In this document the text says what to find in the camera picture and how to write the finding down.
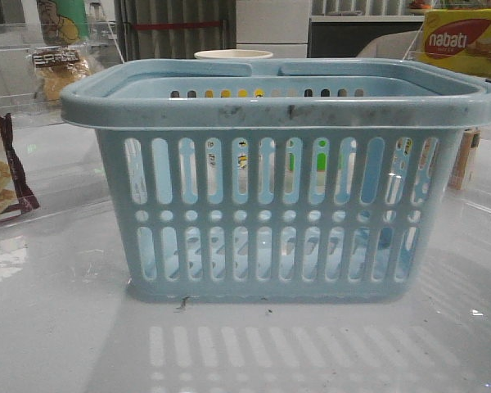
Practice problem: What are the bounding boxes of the packaged bread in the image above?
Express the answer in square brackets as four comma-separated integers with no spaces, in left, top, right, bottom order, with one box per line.
[31,47,92,102]

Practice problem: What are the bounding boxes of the light blue plastic basket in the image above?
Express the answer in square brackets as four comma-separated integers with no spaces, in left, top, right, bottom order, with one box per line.
[60,58,491,302]

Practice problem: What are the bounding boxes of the cream paper cup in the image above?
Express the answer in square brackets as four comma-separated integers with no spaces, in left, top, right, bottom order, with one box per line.
[194,48,273,60]

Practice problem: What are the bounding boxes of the white cabinet in background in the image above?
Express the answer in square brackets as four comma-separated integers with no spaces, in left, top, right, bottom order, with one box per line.
[236,0,312,58]

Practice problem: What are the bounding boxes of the brown small box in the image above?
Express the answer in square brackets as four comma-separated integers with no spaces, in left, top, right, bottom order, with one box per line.
[448,128,480,190]

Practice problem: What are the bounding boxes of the maroon cracker snack bag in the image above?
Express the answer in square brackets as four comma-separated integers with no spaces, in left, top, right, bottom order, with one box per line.
[0,114,39,222]

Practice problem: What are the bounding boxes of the green yellow cartoon snack bag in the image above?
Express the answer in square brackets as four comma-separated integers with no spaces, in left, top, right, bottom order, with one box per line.
[36,0,89,46]

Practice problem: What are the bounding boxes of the clear acrylic left shelf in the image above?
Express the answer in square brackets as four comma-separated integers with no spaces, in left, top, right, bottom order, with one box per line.
[0,20,123,129]

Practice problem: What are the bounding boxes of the yellow nabati wafer box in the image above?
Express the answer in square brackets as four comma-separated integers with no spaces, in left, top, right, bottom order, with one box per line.
[415,9,491,79]

